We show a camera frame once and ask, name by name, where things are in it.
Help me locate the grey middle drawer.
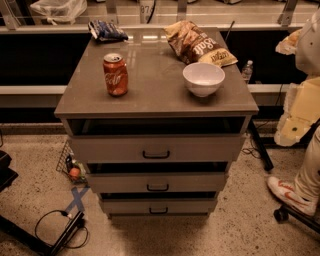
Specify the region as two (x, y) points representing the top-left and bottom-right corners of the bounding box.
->
(86, 162), (227, 193)

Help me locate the white orange sneaker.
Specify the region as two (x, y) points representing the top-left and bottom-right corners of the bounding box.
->
(267, 176), (317, 217)

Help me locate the red soda can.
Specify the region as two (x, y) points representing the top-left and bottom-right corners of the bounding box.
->
(103, 53), (128, 97)

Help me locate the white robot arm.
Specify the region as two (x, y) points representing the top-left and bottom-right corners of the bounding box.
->
(274, 10), (320, 146)

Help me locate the black stand leg left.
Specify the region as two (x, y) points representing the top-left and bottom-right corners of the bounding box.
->
(0, 211), (85, 256)

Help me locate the beige trouser leg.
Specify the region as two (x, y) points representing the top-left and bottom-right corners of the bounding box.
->
(294, 127), (320, 204)

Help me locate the grey bottom drawer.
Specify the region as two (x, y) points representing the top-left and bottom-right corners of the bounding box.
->
(100, 191), (217, 216)

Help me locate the blue snack bag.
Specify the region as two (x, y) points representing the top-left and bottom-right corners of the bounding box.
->
(88, 20), (128, 42)

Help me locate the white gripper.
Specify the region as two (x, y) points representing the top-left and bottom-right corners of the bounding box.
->
(274, 29), (320, 147)

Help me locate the grey drawer cabinet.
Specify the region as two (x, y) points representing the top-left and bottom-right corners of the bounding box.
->
(54, 27), (260, 219)

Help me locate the grey top drawer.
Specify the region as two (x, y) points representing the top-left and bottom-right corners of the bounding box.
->
(68, 117), (248, 163)

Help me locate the black chair base wheel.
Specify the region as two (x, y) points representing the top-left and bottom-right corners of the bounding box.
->
(273, 204), (320, 234)

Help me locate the black table leg right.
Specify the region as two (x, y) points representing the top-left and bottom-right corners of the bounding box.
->
(248, 120), (274, 172)

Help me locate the grey drawer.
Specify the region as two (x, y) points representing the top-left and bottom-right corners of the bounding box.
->
(68, 117), (248, 163)
(86, 162), (227, 193)
(100, 191), (217, 216)

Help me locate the clear plastic water bottle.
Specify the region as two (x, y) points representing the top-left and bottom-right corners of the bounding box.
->
(241, 60), (253, 84)

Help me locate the white plastic bag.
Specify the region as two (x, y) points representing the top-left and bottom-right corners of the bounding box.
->
(30, 0), (87, 24)

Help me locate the black object left edge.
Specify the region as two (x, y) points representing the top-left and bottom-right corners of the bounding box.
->
(0, 150), (18, 192)

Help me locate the brown chip bag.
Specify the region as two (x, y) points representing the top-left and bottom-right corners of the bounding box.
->
(164, 20), (238, 67)

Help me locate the black cable on floor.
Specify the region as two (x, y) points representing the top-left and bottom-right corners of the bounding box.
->
(34, 209), (90, 250)

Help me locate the white bowl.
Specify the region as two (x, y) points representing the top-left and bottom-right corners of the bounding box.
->
(182, 62), (225, 97)

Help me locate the wire basket with items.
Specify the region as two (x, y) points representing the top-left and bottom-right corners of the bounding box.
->
(56, 142), (87, 184)

